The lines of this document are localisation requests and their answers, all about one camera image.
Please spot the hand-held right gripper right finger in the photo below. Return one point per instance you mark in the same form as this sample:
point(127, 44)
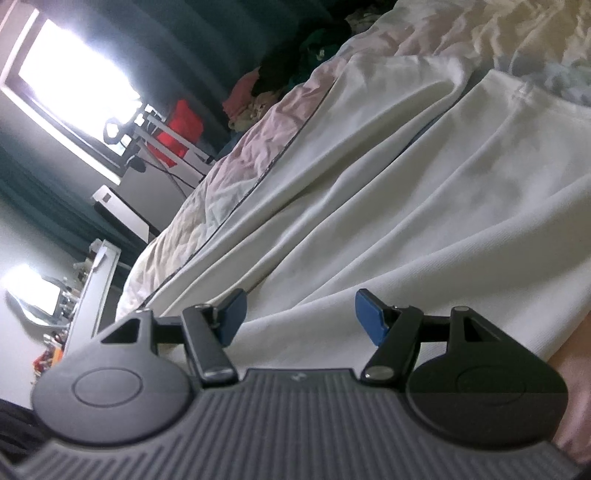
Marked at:
point(371, 318)

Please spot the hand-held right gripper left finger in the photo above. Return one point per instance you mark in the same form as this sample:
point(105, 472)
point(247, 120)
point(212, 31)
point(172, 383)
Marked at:
point(232, 318)

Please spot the white garment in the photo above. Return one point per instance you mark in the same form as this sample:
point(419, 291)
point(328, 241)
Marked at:
point(415, 184)

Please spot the pile of mixed clothes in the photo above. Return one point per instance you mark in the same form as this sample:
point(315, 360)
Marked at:
point(277, 69)

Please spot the white shelf with small items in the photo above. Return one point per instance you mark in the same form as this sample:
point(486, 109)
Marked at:
point(85, 295)

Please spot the white box appliance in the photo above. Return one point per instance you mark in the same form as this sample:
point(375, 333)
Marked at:
point(124, 210)

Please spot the pale floral bed sheet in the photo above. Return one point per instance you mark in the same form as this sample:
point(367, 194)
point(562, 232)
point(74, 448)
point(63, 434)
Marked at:
point(258, 152)

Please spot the white chair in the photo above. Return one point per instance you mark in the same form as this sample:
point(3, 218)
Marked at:
point(171, 138)

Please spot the mirror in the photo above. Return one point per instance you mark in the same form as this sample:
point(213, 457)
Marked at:
point(34, 295)

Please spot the red cloth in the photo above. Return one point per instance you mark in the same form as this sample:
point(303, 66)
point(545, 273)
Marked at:
point(181, 124)

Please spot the bright window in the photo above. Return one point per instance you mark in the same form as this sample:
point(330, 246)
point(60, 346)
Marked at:
point(78, 78)

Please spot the dark green curtain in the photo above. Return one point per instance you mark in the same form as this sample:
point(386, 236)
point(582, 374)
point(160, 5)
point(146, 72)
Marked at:
point(240, 32)

